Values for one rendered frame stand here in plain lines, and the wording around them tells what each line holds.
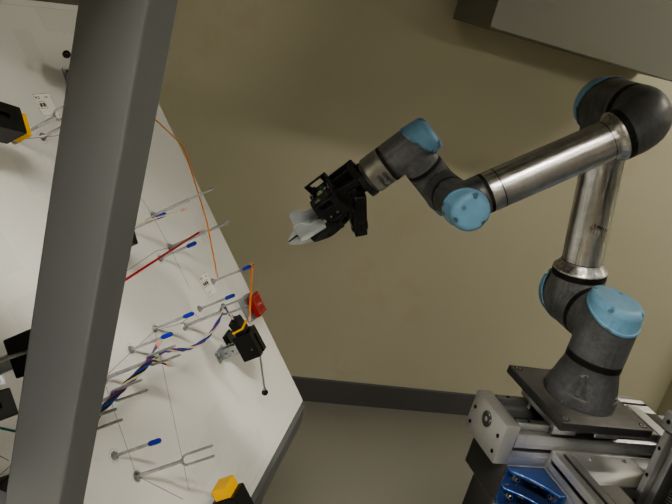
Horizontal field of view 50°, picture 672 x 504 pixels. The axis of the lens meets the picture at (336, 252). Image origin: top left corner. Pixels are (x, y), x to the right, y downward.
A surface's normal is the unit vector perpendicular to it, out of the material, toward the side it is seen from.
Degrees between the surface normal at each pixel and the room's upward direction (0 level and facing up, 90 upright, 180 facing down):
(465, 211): 90
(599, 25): 90
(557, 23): 90
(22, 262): 50
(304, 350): 90
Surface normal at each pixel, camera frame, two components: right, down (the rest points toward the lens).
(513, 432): 0.26, 0.37
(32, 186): 0.89, -0.36
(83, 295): -0.20, 0.26
